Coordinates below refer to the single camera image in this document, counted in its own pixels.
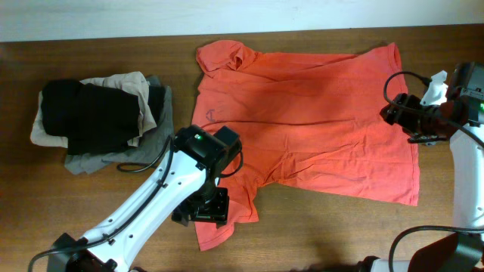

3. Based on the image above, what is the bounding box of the red printed t-shirt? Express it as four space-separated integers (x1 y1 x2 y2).
192 40 420 251

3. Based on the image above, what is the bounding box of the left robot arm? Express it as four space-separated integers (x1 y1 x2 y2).
47 125 242 271

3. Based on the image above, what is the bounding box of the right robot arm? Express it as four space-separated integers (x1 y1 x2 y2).
355 62 483 272

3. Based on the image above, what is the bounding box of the grey folded garment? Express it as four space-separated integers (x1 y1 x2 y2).
64 76 174 175

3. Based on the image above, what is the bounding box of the black folded garment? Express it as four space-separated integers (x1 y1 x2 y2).
40 79 160 155

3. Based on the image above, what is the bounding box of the beige folded garment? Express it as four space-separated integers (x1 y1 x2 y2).
30 72 157 155

